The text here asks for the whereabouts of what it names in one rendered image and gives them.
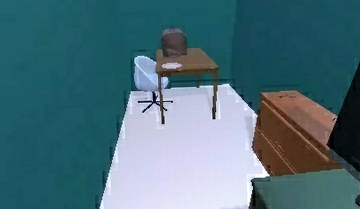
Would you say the white round plate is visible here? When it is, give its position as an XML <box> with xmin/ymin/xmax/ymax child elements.
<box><xmin>161</xmin><ymin>61</ymin><xmax>183</xmax><ymax>71</ymax></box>

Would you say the white swivel chair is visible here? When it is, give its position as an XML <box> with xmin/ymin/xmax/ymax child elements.
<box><xmin>132</xmin><ymin>54</ymin><xmax>174</xmax><ymax>114</ymax></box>

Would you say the brown wooden table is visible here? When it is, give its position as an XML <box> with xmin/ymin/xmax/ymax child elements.
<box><xmin>154</xmin><ymin>46</ymin><xmax>222</xmax><ymax>125</ymax></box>

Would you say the orange wooden chest of drawers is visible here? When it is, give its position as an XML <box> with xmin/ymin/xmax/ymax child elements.
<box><xmin>250</xmin><ymin>88</ymin><xmax>344</xmax><ymax>178</ymax></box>

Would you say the dark green cabinet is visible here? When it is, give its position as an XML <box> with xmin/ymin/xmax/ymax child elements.
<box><xmin>247</xmin><ymin>167</ymin><xmax>360</xmax><ymax>209</ymax></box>

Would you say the black tall panel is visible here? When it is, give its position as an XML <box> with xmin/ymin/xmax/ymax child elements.
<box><xmin>323</xmin><ymin>35</ymin><xmax>360</xmax><ymax>188</ymax></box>

